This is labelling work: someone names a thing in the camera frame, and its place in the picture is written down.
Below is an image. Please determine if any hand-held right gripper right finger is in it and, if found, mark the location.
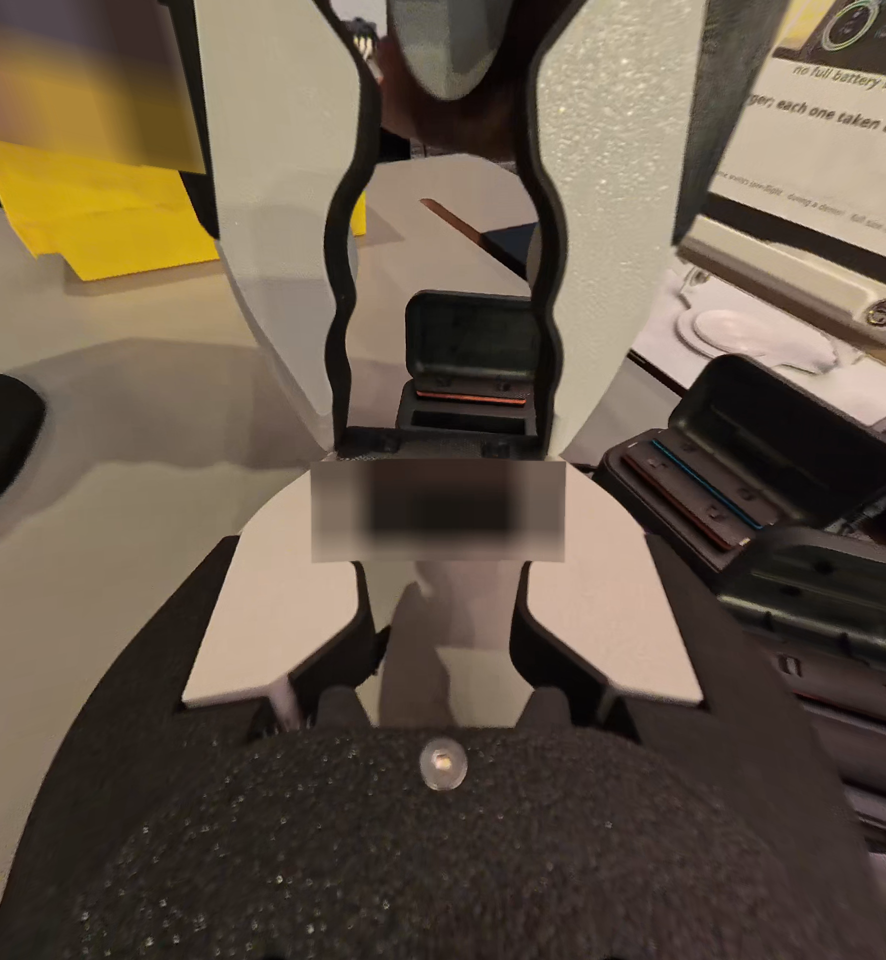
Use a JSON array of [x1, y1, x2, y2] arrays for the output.
[[511, 480, 705, 706]]

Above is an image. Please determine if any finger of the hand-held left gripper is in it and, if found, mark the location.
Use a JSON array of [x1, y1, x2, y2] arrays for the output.
[[196, 0, 381, 451], [523, 0, 710, 462]]

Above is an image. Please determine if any instruction board on stand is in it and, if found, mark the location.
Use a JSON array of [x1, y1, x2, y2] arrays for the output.
[[706, 0, 886, 279]]

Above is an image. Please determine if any yellow plastic bin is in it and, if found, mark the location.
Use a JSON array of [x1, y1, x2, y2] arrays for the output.
[[0, 132, 372, 286]]

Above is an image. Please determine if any black battery charger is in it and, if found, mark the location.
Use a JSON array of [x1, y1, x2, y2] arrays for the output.
[[713, 525, 886, 841], [331, 290, 557, 463], [593, 353, 886, 553]]

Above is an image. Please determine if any blue-edged black battery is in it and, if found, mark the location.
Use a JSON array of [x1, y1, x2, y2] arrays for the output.
[[650, 435, 774, 529]]

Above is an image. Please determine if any white stand base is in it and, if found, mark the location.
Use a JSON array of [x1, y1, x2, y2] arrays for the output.
[[631, 293, 886, 432]]

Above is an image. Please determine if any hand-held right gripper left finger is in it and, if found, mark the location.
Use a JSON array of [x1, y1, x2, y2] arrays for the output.
[[182, 483, 380, 706]]

